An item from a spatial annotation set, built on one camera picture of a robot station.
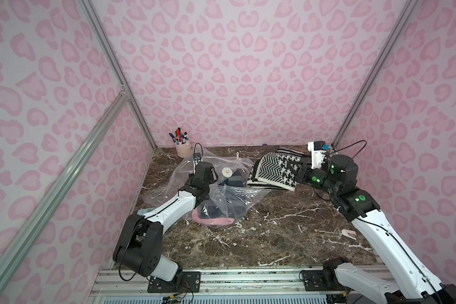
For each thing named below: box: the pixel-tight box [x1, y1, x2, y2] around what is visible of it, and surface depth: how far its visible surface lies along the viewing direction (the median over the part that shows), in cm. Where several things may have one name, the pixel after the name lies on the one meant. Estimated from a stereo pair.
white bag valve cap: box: [221, 167, 234, 178], surface depth 94 cm
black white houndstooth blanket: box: [246, 152, 302, 191], surface depth 71 cm
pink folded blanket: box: [191, 209, 235, 226], surface depth 87 cm
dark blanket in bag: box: [196, 168, 252, 219], surface depth 82 cm
